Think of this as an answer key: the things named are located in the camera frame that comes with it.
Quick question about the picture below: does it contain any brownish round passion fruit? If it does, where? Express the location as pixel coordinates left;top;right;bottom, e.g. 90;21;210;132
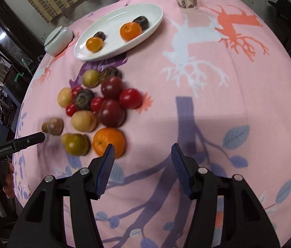
41;118;64;136

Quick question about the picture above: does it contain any small yellow fruit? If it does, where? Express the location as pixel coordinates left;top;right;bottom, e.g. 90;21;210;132
61;133;71;145

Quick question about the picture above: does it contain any green yellow tomato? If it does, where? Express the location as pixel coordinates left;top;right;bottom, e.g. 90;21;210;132
64;133;91;156

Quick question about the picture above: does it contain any red cherry tomato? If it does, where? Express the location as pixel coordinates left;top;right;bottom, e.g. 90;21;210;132
90;97;104;113
65;103;78;117
71;86;83;99

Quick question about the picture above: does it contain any yellow round fruit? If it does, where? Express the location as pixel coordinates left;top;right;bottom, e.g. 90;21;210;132
57;87;73;108

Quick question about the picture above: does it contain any tan melon pear fruit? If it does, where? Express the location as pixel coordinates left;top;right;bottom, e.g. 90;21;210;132
71;110;97;132

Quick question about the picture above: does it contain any large orange tangerine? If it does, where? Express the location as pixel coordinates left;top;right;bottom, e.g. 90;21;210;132
92;128;126;159

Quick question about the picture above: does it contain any dark purple plum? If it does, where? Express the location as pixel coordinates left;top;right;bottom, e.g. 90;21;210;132
98;100;126;128
101;76;125;100

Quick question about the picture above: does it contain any dark wrinkled fruit top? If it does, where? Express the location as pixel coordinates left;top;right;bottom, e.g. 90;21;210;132
99;66;123;84

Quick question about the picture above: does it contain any dark brown wrinkled fruit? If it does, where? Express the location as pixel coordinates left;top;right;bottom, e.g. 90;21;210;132
73;89;95;110

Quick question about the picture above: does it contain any dark wooden cabinet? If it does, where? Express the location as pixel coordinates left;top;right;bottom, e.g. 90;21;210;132
0;0;45;90

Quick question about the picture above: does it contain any white lidded ceramic jar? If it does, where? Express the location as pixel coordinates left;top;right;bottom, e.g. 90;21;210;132
44;26;73;57

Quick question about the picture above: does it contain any small tangerine on plate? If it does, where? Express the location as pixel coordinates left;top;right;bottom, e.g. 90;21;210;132
86;37;104;53

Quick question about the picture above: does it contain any dark fruit on plate left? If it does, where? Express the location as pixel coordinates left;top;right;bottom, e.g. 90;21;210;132
93;31;106;42

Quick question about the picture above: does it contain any dark fruit on plate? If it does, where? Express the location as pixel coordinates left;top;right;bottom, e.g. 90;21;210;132
133;16;149;31
93;31;106;42

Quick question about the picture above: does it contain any tangerine on plate right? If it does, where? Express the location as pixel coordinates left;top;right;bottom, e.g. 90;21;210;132
120;22;142;42

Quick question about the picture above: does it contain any dark fruit on plate right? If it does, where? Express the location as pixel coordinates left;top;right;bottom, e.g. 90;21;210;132
133;16;149;31

